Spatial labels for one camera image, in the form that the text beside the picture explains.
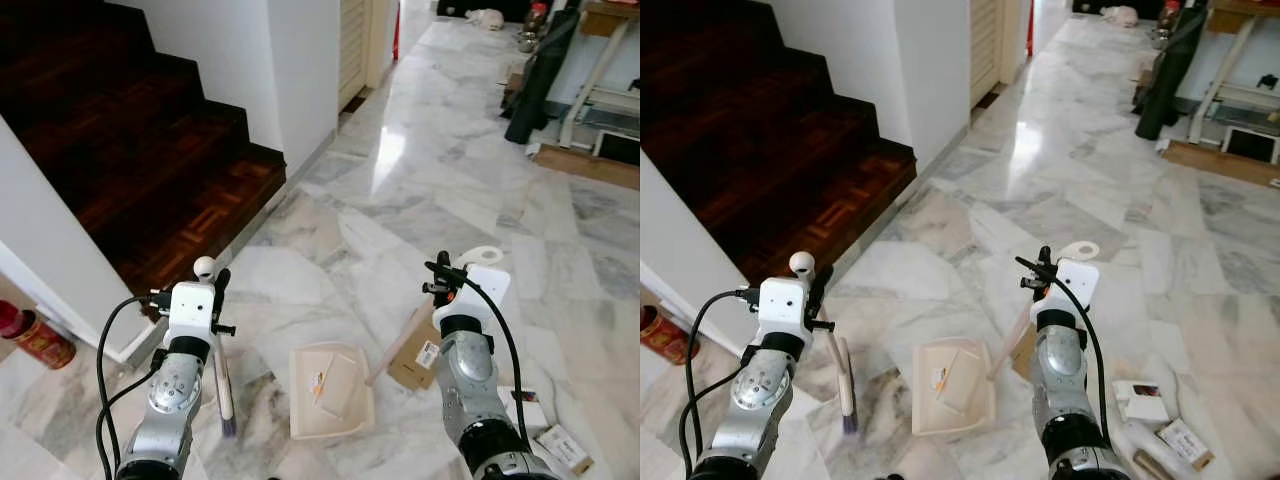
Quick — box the white paper scrap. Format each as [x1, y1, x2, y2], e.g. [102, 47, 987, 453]
[310, 355, 361, 417]
[932, 348, 986, 413]

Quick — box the small flat brown-edged box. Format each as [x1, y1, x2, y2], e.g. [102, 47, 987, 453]
[535, 425, 594, 476]
[1157, 420, 1216, 471]

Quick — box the cream louvered door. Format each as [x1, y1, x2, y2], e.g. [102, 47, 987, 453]
[970, 0, 1006, 106]
[338, 0, 373, 111]

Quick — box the brown labelled cardboard box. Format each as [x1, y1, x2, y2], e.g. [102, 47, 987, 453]
[387, 305, 446, 391]
[1010, 325, 1041, 381]

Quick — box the dark wooden staircase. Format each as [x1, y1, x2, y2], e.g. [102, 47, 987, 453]
[0, 0, 287, 293]
[640, 0, 918, 286]

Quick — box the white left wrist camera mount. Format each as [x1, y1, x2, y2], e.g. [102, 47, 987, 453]
[165, 282, 218, 346]
[757, 277, 813, 341]

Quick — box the white handled broom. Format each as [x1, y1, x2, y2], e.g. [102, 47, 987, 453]
[789, 252, 861, 434]
[193, 256, 240, 438]

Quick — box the cream plastic dustpan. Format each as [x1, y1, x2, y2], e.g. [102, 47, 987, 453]
[912, 241, 1101, 436]
[289, 245, 504, 441]

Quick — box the red patterned tin can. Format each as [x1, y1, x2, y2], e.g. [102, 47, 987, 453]
[0, 300, 77, 371]
[640, 305, 701, 367]

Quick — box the small white printed box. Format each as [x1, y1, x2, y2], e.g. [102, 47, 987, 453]
[1112, 380, 1173, 426]
[500, 390, 549, 436]

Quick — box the white framed black panel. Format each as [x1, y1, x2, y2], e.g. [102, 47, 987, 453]
[1222, 125, 1280, 166]
[593, 128, 641, 167]

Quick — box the brown wooden board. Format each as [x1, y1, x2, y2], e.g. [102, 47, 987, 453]
[1160, 140, 1280, 189]
[530, 143, 641, 191]

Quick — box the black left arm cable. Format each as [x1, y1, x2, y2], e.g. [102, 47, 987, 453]
[95, 293, 176, 480]
[678, 288, 766, 477]

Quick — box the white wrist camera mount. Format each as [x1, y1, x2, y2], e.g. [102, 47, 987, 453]
[165, 282, 218, 346]
[757, 277, 813, 341]
[455, 265, 513, 326]
[1050, 258, 1101, 316]

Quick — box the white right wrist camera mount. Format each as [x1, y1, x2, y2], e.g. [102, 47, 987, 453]
[1050, 258, 1101, 316]
[455, 265, 513, 326]

